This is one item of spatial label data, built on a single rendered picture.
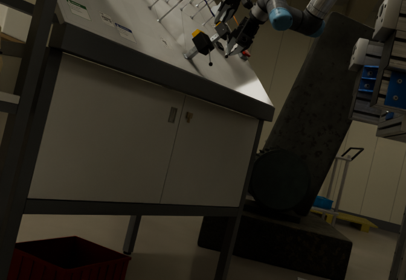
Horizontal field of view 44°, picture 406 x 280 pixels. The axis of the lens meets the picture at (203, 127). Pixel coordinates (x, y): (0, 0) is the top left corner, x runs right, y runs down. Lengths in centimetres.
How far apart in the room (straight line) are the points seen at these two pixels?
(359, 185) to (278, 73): 193
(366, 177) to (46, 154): 628
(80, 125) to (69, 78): 14
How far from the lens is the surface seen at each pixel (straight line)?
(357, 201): 739
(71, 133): 145
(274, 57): 742
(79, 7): 146
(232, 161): 211
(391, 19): 133
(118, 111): 155
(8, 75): 150
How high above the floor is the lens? 67
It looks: 1 degrees up
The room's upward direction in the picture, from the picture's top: 14 degrees clockwise
